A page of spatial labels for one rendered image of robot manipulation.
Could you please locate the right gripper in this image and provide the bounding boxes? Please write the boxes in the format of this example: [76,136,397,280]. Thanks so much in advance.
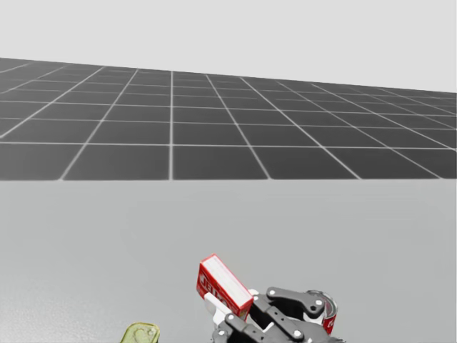
[202,286,346,343]

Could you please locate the red and white carton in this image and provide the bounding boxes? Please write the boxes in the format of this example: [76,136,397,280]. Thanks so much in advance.
[196,253,255,322]

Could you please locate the red and white can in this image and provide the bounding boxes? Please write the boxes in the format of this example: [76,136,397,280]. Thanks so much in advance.
[306,289,338,336]

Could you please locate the green and blue rectangular can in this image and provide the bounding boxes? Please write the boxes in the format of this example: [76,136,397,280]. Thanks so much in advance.
[119,322,160,343]

